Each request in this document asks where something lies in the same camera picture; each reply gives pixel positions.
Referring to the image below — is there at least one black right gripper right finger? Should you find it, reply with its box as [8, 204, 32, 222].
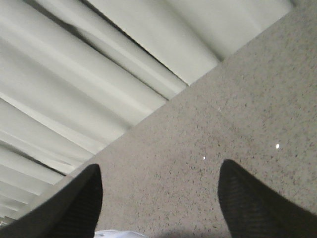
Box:
[217, 159, 317, 238]

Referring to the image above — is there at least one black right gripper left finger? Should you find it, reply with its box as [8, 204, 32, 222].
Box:
[0, 164, 103, 238]

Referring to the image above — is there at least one light blue slipper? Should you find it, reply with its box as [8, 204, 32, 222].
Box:
[94, 230, 147, 238]

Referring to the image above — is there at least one beige pleated curtain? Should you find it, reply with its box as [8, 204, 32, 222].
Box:
[0, 0, 294, 226]

